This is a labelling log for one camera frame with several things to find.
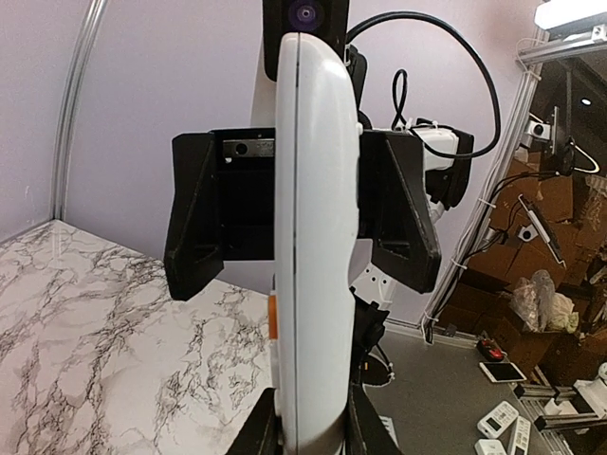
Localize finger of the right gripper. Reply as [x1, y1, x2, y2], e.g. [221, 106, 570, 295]
[163, 133, 224, 301]
[359, 131, 441, 294]

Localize aluminium frame post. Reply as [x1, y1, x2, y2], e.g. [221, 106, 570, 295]
[420, 27, 548, 345]
[49, 0, 108, 220]

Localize white phone on floor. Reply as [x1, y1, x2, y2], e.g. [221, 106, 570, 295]
[479, 362, 526, 384]

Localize cardboard boxes pile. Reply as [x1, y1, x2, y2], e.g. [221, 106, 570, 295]
[440, 160, 606, 381]

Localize left aluminium frame post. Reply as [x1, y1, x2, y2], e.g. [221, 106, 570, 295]
[49, 0, 108, 220]

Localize right aluminium frame post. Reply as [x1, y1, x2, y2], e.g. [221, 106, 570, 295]
[420, 27, 548, 345]

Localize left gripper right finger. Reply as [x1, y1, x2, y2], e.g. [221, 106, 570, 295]
[342, 383, 402, 455]

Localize crumpled plastic bag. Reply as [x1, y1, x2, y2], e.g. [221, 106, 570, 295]
[509, 269, 579, 334]

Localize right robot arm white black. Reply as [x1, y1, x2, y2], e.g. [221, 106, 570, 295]
[164, 34, 473, 340]

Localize white remote control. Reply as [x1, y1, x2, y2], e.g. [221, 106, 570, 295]
[274, 33, 361, 454]

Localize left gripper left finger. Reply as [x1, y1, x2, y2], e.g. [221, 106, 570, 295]
[227, 388, 283, 455]

